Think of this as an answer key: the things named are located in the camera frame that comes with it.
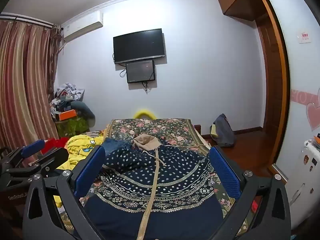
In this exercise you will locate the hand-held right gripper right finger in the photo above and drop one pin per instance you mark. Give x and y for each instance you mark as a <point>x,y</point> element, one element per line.
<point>223,171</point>

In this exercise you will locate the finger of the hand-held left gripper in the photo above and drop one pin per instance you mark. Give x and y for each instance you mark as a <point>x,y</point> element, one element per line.
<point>32,147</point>
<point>53,155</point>

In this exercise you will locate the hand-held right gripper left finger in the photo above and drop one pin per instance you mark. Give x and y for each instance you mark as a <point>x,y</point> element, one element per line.
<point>90,171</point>

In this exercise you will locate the navy patterned hooded garment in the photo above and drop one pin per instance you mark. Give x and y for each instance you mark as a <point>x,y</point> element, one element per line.
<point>150,170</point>

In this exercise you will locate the pile of crumpled clothes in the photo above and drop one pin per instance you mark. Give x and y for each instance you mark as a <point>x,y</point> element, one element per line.
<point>66,92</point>

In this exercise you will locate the red cloth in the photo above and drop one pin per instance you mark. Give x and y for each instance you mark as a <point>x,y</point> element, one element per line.
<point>62,142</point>

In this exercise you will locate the yellow cartoon blanket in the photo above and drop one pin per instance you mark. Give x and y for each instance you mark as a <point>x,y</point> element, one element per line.
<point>80,148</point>

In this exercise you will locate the green patterned box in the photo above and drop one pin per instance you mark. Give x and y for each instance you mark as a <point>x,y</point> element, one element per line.
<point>72,127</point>

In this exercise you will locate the blue denim garment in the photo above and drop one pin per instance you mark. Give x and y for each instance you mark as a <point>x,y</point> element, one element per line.
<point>112,145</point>

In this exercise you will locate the striped cloth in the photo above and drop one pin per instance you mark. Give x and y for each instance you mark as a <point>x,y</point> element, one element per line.
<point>95,133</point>

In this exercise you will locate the grey bag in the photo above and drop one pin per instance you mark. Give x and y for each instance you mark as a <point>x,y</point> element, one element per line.
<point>225,132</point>

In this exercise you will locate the orange box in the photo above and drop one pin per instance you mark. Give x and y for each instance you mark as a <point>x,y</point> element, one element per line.
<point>67,115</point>

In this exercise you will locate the dark grey pillow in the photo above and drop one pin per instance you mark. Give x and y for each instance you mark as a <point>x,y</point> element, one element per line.
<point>86,110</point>

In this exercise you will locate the striped red curtain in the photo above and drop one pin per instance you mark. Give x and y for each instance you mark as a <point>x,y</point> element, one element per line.
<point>22,80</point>

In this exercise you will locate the floral bedspread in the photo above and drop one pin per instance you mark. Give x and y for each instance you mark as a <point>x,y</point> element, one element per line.
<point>160,127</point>

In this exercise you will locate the yellow curved tube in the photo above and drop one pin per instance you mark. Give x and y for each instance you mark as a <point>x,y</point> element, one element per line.
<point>144,112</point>

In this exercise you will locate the white appliance with magnets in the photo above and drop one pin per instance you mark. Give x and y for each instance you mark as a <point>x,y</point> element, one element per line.
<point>305,180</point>

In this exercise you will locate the pink heart sticker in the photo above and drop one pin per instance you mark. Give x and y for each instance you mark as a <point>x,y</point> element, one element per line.
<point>313,115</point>

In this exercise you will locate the small black monitor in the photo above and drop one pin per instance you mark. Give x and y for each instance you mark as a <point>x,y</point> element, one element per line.
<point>140,72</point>

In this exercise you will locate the white air conditioner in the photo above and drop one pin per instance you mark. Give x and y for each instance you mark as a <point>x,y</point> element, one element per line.
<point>82,26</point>

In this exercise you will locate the wooden door frame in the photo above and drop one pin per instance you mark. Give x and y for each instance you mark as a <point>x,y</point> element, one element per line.
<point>282,92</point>

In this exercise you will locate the curtain rail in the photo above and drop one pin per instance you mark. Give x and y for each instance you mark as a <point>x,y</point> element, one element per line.
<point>27,19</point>

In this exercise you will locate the black wall television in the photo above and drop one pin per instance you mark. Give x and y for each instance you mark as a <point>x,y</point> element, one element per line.
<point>138,45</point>

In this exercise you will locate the red and white wall sticker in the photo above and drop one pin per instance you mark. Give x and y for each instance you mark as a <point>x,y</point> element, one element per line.
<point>304,37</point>

